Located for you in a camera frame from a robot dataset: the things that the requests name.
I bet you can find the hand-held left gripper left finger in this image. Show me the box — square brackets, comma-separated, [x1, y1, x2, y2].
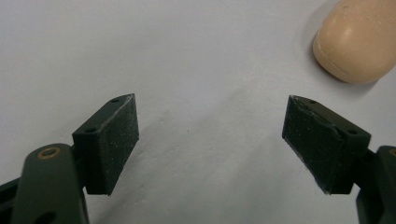
[71, 92, 140, 197]

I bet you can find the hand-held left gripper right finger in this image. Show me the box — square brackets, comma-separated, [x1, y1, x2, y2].
[281, 94, 373, 195]

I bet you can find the beige toy potato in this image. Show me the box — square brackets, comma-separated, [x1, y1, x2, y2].
[312, 0, 396, 84]

